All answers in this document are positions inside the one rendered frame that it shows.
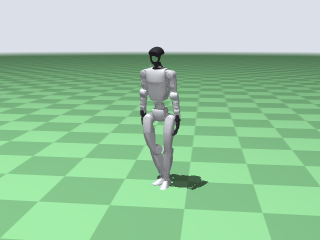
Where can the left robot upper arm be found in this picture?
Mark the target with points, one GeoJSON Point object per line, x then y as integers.
{"type": "Point", "coordinates": [172, 77]}

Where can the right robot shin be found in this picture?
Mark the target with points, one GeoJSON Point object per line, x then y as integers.
{"type": "Point", "coordinates": [158, 161]}

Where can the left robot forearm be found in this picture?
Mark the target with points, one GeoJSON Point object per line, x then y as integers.
{"type": "Point", "coordinates": [176, 107]}

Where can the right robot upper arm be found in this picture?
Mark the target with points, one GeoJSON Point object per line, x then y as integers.
{"type": "Point", "coordinates": [144, 90]}

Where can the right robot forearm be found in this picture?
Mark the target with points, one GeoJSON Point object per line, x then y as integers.
{"type": "Point", "coordinates": [143, 103]}

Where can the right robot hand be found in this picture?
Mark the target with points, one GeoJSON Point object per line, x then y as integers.
{"type": "Point", "coordinates": [142, 115]}

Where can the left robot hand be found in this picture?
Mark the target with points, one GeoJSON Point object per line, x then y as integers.
{"type": "Point", "coordinates": [177, 119]}

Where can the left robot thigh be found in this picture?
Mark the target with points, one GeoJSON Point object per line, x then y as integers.
{"type": "Point", "coordinates": [168, 130]}

